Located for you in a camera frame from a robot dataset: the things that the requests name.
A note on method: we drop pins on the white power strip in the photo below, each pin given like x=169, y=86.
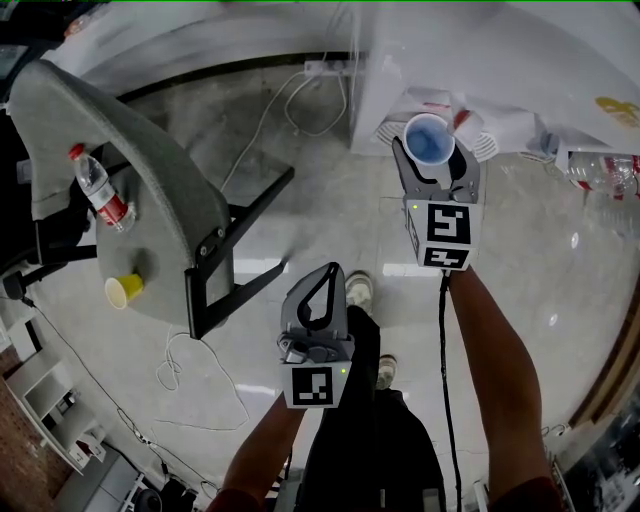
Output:
x=325, y=67

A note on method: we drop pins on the person's right shoe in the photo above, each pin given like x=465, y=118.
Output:
x=386, y=372

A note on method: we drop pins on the grey folding chair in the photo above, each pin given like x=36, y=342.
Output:
x=150, y=200

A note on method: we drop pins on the yellow paper cup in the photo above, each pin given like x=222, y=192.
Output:
x=125, y=290

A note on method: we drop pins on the white cubby shelf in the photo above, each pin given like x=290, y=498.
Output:
x=45, y=395

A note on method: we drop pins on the small water bottle red label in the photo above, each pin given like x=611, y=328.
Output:
x=102, y=192

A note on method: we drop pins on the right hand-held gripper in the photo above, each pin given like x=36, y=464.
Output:
x=447, y=225

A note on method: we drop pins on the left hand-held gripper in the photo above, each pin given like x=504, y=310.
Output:
x=312, y=385

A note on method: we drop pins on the person's black trousers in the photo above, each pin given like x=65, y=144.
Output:
x=360, y=425

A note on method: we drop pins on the white water dispenser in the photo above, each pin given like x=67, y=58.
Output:
x=500, y=65

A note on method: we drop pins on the brown wooden door frame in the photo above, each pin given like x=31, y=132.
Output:
x=610, y=365

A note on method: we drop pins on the person's right forearm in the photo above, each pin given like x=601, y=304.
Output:
x=495, y=375

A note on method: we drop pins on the person's left forearm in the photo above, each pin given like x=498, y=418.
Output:
x=260, y=450

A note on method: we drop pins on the person's left shoe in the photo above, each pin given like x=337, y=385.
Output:
x=360, y=290

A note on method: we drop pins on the person's shoe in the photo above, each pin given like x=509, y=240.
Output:
x=360, y=290
x=386, y=372

